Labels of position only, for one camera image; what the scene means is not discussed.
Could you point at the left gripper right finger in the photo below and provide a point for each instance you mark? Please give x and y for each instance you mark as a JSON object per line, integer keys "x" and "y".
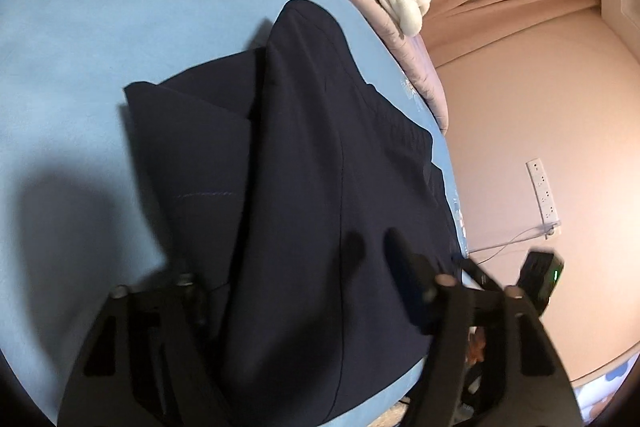
{"x": 491, "y": 362}

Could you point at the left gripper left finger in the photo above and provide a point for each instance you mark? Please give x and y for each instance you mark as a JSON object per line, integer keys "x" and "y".
{"x": 150, "y": 358}

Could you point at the large navy blue coat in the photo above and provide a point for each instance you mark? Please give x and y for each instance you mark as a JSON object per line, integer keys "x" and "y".
{"x": 279, "y": 171}

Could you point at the person right hand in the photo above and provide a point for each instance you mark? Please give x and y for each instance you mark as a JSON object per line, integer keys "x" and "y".
{"x": 476, "y": 346}

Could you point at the white power strip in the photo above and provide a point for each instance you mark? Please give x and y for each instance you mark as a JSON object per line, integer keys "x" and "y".
{"x": 548, "y": 212}

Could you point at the pink quilted comforter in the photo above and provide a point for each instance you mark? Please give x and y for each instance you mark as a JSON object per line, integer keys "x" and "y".
{"x": 412, "y": 57}

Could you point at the blue floral bed sheet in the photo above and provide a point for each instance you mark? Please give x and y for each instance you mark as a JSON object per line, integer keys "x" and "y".
{"x": 73, "y": 224}

